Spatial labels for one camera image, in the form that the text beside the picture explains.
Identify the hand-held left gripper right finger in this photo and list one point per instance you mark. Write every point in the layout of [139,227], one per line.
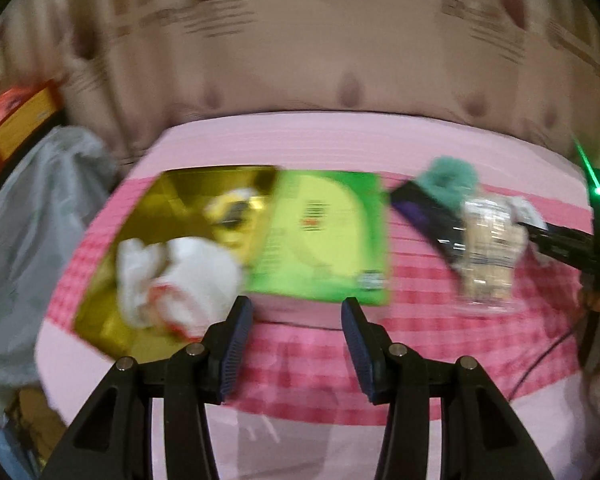
[362,355]

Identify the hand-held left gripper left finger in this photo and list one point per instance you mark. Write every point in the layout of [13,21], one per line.
[232,355]

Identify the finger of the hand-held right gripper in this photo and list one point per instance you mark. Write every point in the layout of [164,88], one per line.
[560,245]

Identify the white knitted glove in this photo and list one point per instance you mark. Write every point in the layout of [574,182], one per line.
[195,270]

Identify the green tissue box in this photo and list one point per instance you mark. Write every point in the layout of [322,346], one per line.
[320,240]

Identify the teal fluffy cloth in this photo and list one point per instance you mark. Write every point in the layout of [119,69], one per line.
[447,180]

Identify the black and purple box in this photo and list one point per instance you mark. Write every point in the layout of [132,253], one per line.
[425,215]

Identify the red and gold tin box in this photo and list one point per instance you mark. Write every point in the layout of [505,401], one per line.
[180,195]

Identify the pink checkered blanket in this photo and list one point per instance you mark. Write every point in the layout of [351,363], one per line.
[295,360]

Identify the grey plastic bag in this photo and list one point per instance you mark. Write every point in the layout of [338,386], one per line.
[30,240]

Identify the beige leaf print curtain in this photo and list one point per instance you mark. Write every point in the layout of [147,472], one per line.
[300,60]

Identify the yellow cardboard box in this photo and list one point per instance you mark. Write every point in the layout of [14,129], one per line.
[25,115]

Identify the red snack bag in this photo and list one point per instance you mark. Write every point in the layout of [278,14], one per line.
[5,102]

